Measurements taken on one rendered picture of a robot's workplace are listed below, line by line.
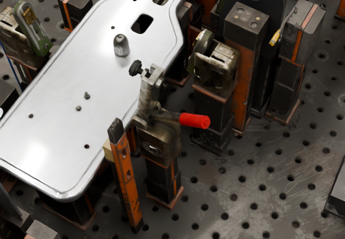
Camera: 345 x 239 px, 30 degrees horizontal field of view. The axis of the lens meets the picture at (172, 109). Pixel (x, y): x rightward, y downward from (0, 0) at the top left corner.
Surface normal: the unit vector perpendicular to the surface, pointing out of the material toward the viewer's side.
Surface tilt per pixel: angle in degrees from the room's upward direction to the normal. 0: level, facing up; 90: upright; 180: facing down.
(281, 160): 0
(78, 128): 0
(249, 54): 90
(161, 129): 0
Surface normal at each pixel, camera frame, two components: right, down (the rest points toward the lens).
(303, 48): -0.51, 0.76
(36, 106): -0.03, -0.48
